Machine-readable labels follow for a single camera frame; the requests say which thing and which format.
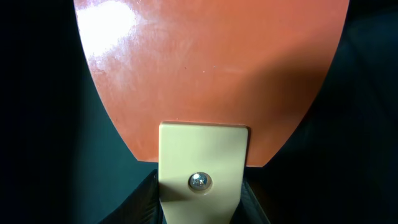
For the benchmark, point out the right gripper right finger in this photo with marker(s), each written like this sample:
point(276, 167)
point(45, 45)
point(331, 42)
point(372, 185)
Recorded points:
point(249, 210)

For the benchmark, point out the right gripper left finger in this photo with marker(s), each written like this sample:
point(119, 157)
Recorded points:
point(142, 206)

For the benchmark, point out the dark green gift box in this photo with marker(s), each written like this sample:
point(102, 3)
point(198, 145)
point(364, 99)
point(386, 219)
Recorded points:
point(62, 160)

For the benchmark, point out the orange scraper wooden handle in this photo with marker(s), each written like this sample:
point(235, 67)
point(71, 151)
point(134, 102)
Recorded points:
point(207, 88)

